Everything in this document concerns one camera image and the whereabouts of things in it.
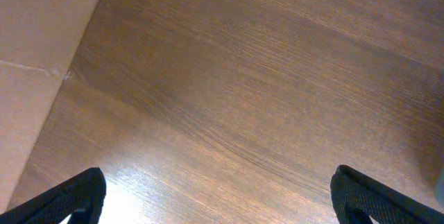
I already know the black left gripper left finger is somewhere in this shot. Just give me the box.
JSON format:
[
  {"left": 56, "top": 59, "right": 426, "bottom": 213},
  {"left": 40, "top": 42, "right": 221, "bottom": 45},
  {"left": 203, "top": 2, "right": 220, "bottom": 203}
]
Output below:
[{"left": 1, "top": 167, "right": 106, "bottom": 224}]

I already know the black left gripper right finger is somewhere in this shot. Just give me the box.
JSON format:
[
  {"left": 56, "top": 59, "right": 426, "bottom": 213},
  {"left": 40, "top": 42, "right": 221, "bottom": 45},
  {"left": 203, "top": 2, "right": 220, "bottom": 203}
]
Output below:
[{"left": 330, "top": 165, "right": 443, "bottom": 224}]

